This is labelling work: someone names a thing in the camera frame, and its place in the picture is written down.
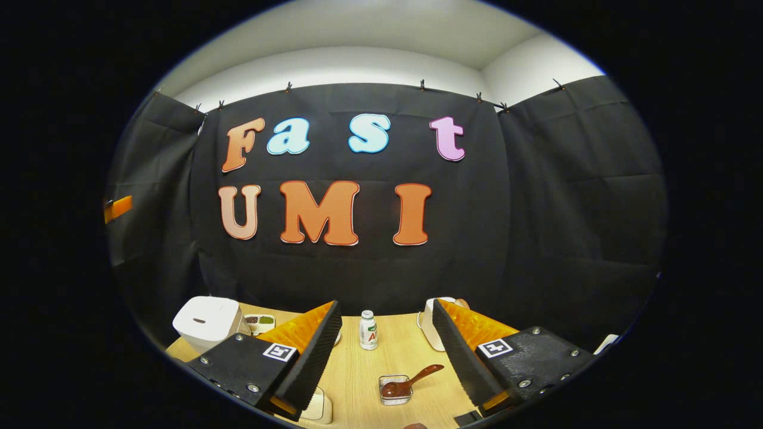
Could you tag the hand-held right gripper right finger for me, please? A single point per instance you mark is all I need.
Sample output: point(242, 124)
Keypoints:
point(462, 357)

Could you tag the clear plastic rice container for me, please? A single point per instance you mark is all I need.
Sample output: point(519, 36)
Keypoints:
point(319, 408)

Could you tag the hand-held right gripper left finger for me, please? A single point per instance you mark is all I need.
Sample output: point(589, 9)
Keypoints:
point(313, 357)

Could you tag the toast bread slice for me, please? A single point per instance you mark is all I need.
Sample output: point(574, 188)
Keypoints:
point(462, 304)

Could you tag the white rice cooker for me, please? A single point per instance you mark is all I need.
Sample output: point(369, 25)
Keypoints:
point(205, 322)

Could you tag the white toaster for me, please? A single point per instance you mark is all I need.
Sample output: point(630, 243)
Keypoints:
point(426, 325)

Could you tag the row of black cloth clips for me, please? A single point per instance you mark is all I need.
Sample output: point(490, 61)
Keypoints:
point(422, 85)

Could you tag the brown wooden spoon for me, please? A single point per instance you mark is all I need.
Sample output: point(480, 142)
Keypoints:
point(400, 387)

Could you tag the black backdrop cloth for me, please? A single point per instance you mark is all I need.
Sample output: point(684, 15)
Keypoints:
point(536, 238)

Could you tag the white divided sauce dish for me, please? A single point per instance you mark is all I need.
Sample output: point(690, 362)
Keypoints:
point(260, 323)

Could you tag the white drink bottle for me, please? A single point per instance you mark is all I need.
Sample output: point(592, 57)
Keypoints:
point(368, 333)

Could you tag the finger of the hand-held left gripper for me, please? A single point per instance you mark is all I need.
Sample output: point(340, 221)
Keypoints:
point(119, 208)

